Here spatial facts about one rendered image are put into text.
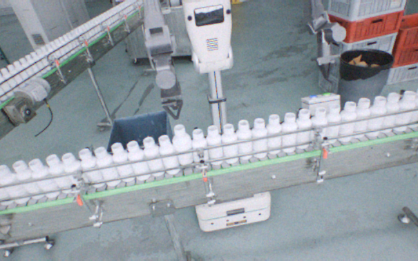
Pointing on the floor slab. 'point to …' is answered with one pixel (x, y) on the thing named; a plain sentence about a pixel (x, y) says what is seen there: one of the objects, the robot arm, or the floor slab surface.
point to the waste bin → (363, 75)
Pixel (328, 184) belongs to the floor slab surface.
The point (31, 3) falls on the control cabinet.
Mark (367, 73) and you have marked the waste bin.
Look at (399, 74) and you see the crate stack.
